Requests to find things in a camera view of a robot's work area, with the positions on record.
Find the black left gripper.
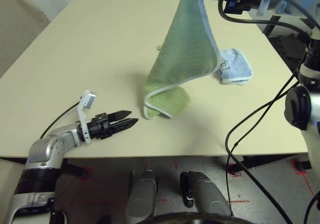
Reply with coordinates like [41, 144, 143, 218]
[86, 110, 140, 141]

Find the green towel with white trim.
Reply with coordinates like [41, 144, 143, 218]
[142, 0, 223, 121]

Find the folded light blue towel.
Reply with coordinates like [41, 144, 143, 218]
[215, 48, 254, 87]

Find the black table leg bar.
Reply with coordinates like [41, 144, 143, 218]
[227, 155, 311, 175]
[63, 158, 92, 181]

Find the grey left robot leg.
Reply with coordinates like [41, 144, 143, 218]
[124, 168, 158, 217]

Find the beige fabric cover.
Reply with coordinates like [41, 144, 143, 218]
[0, 0, 52, 77]

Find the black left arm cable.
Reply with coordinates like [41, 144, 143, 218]
[39, 97, 85, 139]

